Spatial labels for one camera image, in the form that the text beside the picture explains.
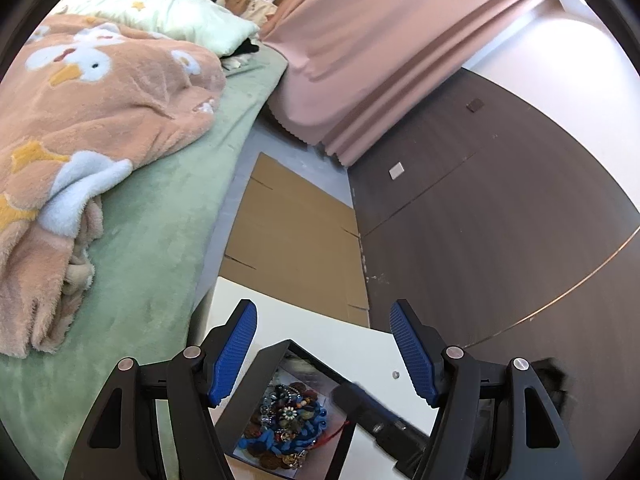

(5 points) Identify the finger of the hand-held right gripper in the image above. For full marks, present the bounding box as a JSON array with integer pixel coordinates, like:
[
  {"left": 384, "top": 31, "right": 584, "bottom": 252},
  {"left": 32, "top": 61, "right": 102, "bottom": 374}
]
[{"left": 332, "top": 382, "right": 433, "bottom": 476}]

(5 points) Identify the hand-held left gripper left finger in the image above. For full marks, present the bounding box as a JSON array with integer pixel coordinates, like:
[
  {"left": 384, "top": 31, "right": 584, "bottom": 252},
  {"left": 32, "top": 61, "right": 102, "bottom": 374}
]
[{"left": 62, "top": 298, "right": 258, "bottom": 480}]

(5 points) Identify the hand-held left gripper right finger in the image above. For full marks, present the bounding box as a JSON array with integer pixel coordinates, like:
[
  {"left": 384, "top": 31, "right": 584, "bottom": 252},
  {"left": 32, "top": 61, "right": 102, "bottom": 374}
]
[{"left": 389, "top": 298, "right": 586, "bottom": 480}]

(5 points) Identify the black jewelry box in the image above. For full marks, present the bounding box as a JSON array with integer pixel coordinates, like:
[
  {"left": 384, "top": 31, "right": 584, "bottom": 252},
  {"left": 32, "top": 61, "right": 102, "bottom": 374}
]
[{"left": 214, "top": 339, "right": 358, "bottom": 480}]

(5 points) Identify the red cord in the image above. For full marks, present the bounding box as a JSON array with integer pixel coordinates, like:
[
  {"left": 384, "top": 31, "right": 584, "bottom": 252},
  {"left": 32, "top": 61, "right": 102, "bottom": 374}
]
[{"left": 312, "top": 417, "right": 351, "bottom": 447}]

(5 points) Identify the grey bead bracelet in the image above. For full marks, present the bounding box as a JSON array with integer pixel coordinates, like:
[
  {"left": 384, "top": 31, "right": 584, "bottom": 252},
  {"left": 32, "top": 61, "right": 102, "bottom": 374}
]
[{"left": 265, "top": 384, "right": 307, "bottom": 407}]

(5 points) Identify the brown bead bracelet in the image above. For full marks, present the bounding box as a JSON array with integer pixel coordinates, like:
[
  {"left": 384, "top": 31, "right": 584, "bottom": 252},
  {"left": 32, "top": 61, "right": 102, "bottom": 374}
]
[{"left": 244, "top": 406, "right": 282, "bottom": 470}]

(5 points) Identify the blue bead bracelet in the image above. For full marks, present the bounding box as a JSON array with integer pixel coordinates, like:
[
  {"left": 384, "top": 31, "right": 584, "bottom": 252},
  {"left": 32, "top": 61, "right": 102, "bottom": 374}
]
[{"left": 237, "top": 400, "right": 329, "bottom": 454}]

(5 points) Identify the small white table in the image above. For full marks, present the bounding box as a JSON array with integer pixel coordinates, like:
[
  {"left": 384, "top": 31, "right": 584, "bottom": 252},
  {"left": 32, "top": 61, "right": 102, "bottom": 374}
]
[{"left": 200, "top": 276, "right": 443, "bottom": 480}]

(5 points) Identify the flat brown cardboard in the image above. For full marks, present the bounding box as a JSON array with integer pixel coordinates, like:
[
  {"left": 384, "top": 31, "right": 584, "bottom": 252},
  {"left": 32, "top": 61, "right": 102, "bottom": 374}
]
[{"left": 220, "top": 152, "right": 371, "bottom": 328}]

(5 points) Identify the bed with green sheet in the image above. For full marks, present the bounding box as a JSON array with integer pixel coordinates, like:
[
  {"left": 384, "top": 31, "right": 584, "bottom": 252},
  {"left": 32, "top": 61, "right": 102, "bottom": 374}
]
[{"left": 0, "top": 47, "right": 290, "bottom": 480}]

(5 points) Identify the peach duck-print blanket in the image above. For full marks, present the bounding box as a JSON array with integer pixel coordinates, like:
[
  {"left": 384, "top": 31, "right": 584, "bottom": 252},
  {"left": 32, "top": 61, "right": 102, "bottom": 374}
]
[{"left": 0, "top": 14, "right": 227, "bottom": 358}]

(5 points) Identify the wide pink curtain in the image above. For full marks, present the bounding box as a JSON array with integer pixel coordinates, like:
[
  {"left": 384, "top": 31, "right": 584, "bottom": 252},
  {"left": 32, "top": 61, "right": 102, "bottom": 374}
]
[{"left": 260, "top": 0, "right": 563, "bottom": 167}]

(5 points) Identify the small black cloth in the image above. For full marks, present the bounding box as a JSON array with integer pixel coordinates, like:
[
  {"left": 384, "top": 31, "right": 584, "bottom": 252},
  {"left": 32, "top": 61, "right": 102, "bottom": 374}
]
[{"left": 230, "top": 37, "right": 261, "bottom": 58}]

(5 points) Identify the brown and cream cushion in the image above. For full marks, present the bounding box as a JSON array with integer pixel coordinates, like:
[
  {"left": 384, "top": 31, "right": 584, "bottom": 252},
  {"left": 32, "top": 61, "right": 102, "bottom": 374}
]
[{"left": 217, "top": 0, "right": 278, "bottom": 26}]

